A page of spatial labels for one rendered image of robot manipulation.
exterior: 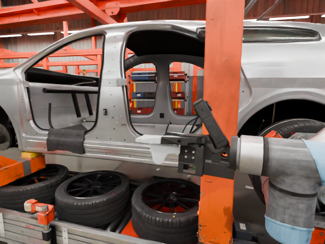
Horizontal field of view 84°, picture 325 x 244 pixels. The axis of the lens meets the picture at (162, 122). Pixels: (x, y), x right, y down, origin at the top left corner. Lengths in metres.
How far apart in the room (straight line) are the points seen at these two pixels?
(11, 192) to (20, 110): 0.81
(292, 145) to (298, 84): 1.15
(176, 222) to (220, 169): 1.04
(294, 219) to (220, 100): 0.60
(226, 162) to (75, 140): 1.68
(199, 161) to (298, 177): 0.17
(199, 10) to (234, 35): 10.41
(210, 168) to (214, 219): 0.71
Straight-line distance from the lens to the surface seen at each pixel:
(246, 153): 0.37
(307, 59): 1.55
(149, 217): 1.44
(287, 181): 0.39
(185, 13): 11.33
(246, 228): 1.56
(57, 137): 2.09
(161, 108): 3.28
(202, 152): 0.38
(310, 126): 1.38
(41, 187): 2.14
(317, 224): 1.51
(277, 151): 0.38
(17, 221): 2.02
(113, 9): 4.15
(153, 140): 0.37
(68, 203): 1.73
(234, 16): 0.96
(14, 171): 2.31
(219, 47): 0.92
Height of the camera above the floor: 1.33
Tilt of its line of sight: 8 degrees down
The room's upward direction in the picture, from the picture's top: straight up
